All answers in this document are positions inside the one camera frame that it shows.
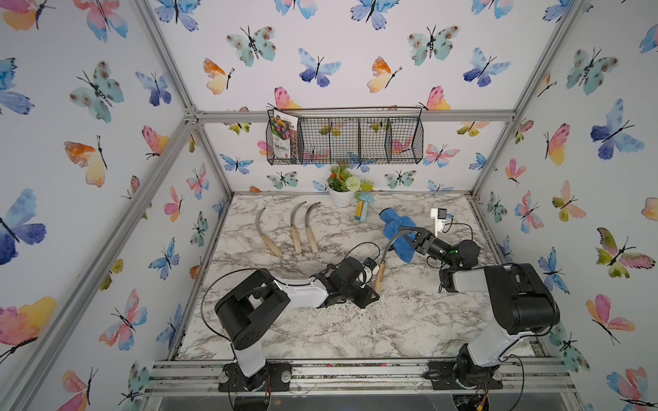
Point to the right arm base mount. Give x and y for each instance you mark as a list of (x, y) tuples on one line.
[(461, 373)]

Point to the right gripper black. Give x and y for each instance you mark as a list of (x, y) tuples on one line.
[(426, 243)]

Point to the teal garden trowel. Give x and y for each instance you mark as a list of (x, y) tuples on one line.
[(366, 198)]

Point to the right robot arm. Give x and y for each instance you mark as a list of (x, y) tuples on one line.
[(521, 303)]

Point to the white pot with plant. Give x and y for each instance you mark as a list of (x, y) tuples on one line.
[(344, 187)]

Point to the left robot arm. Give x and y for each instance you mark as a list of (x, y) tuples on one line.
[(249, 310)]

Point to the seed packet in basket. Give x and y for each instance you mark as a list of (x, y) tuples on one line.
[(284, 134)]

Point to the yellow handled garden tool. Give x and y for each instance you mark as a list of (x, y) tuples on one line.
[(359, 210)]

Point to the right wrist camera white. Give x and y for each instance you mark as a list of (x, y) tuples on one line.
[(439, 216)]

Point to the blue microfiber rag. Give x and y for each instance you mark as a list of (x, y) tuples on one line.
[(394, 223)]

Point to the black wire wall basket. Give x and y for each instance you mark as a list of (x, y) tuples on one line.
[(370, 135)]

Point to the aluminium front rail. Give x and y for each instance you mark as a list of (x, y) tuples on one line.
[(360, 377)]

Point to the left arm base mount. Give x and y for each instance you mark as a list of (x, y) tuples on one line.
[(276, 376)]

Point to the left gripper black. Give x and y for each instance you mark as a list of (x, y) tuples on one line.
[(366, 292)]

